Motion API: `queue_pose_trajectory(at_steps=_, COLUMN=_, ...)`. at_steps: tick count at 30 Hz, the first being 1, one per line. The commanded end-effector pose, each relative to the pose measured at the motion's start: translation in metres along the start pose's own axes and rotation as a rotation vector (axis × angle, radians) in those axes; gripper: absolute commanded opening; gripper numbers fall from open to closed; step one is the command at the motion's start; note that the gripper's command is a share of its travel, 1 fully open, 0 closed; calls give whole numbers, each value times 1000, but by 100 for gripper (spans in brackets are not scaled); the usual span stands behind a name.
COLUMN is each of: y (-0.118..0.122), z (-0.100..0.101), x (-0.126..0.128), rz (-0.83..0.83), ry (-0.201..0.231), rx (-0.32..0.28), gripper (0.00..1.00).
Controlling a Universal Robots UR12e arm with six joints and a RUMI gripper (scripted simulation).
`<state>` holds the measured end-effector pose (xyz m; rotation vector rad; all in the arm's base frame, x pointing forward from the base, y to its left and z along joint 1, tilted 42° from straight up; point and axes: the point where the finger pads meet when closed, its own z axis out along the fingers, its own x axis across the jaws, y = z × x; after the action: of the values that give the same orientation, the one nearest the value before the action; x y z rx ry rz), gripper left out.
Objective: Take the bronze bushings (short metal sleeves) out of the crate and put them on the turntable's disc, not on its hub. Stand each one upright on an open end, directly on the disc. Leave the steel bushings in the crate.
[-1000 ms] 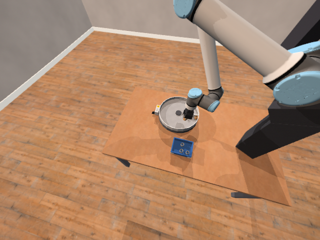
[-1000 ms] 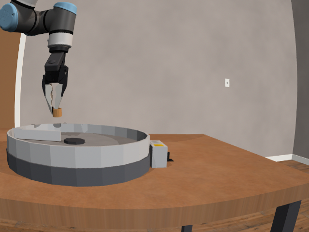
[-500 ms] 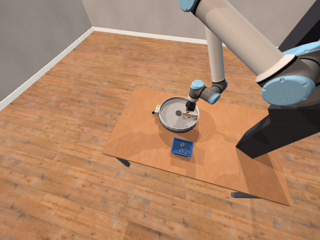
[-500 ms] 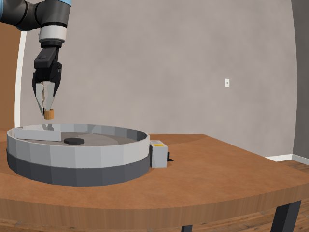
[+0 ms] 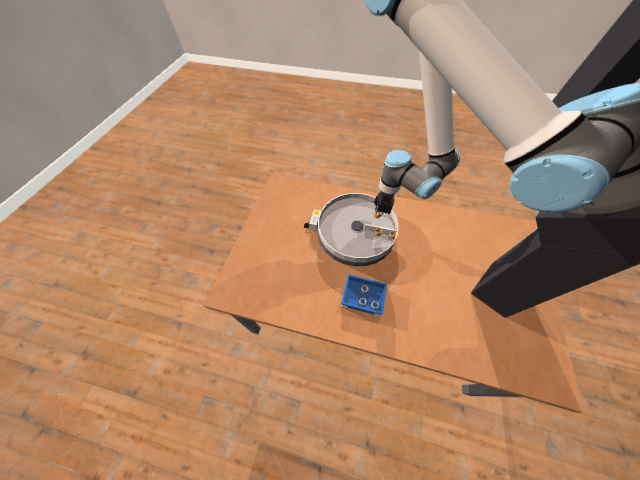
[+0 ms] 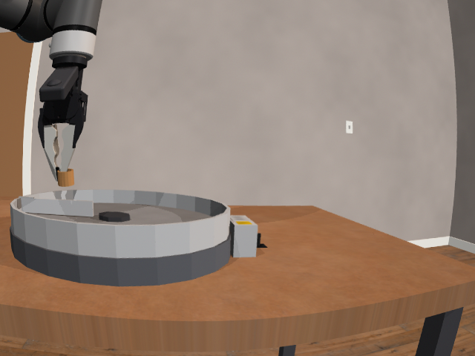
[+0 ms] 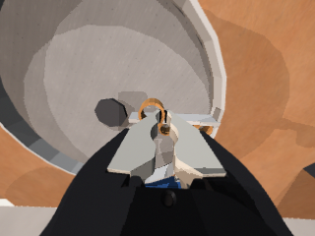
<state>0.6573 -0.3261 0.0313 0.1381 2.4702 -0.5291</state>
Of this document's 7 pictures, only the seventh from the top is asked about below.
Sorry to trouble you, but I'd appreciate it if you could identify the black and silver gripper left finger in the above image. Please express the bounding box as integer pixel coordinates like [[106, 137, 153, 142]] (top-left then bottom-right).
[[39, 109, 161, 236]]

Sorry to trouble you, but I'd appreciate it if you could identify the bronze bushing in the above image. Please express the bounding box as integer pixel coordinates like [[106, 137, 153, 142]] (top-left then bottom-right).
[[138, 98, 165, 126], [158, 124, 170, 136], [193, 125, 213, 135]]

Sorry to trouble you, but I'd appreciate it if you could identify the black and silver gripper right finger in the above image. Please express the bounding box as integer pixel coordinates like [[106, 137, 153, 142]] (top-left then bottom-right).
[[164, 109, 293, 236]]

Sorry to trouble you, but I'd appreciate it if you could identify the blue crate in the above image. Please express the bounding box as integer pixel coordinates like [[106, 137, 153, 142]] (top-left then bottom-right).
[[145, 176, 181, 188]]

